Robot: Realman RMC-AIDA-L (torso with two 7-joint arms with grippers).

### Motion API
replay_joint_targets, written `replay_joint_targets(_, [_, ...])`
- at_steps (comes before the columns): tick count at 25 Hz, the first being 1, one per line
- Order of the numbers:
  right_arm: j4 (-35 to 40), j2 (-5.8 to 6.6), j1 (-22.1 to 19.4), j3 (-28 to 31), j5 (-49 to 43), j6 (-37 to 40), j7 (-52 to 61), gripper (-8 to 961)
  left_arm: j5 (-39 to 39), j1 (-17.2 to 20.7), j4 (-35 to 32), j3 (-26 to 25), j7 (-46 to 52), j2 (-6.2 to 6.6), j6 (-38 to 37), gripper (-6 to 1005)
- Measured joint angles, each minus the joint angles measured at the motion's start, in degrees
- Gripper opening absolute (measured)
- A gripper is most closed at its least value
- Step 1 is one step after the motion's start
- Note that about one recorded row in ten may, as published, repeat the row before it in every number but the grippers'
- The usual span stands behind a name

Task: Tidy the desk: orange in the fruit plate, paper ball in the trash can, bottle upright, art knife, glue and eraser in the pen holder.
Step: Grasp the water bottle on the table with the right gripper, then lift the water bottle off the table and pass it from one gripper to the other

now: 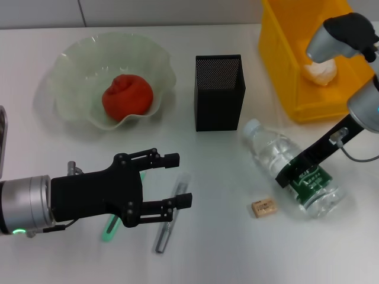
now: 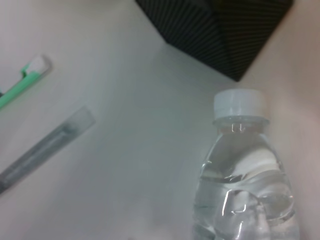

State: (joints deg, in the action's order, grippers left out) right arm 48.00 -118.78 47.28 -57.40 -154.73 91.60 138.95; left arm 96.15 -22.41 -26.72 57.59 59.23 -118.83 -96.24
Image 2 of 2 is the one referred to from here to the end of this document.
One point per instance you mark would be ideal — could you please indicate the clear plastic water bottle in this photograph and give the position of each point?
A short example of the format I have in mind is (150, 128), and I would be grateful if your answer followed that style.
(245, 200)

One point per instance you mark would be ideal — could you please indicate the black mesh pen holder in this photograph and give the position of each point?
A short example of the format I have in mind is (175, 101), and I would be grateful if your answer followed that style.
(212, 30)

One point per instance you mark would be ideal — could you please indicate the grey pen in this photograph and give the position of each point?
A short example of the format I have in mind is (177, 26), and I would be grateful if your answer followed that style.
(45, 147)

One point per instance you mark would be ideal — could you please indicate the green utility knife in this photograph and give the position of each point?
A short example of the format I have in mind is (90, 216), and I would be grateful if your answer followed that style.
(25, 82)

